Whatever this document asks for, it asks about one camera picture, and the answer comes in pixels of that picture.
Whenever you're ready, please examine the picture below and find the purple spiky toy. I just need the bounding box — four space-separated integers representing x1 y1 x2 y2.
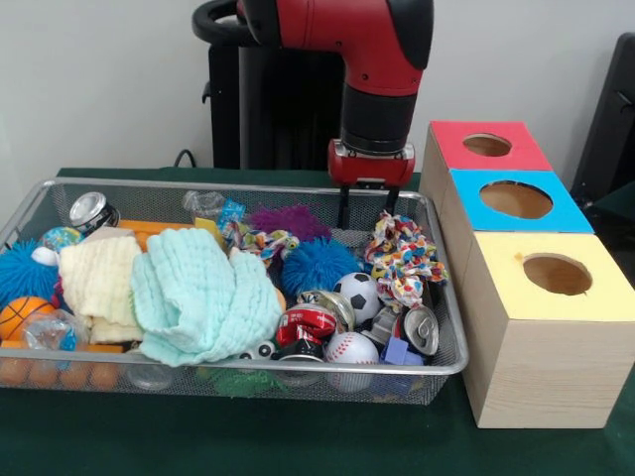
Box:
248 205 333 244

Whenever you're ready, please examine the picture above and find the mint green knitted cloth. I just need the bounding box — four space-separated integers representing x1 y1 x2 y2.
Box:
130 228 285 367

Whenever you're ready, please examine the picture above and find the small soccer ball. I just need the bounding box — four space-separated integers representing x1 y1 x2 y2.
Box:
332 273 382 323

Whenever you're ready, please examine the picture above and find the orange toy basketball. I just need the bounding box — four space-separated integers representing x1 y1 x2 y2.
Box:
0 296 57 343

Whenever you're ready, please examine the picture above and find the cream knitted cloth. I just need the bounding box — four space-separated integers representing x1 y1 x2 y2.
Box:
58 228 146 344

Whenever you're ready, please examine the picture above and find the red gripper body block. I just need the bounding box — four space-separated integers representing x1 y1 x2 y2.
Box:
327 139 417 190

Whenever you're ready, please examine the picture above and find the red crushed can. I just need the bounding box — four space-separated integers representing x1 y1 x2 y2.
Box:
275 304 338 350

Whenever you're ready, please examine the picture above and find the colourful braided rope toy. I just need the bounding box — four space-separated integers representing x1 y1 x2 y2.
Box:
382 246 449 308
222 221 302 266

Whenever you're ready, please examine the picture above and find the silver crushed can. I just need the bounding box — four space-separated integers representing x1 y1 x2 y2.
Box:
401 305 441 358

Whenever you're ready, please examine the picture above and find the small blue spiky ball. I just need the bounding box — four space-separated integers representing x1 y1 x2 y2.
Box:
281 238 361 302

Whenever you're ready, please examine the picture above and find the shallow clear mesh bin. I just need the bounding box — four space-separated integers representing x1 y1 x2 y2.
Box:
0 178 470 406

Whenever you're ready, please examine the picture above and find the wooden box with three holes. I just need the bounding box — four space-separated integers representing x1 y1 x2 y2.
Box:
420 121 635 429

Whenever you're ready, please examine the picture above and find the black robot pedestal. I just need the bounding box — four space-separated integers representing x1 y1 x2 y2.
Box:
191 0 398 172

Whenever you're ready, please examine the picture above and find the silver topped dark can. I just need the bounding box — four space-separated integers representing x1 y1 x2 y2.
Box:
67 191 121 235

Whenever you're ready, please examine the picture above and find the dark green table cloth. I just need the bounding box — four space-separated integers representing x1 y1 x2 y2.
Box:
0 167 635 476

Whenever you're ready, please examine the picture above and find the blue spiky ball with eyes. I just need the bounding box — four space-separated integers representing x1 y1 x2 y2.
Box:
0 241 61 306

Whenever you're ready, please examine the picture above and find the white toy baseball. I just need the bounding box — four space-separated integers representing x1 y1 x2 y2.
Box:
323 332 380 393

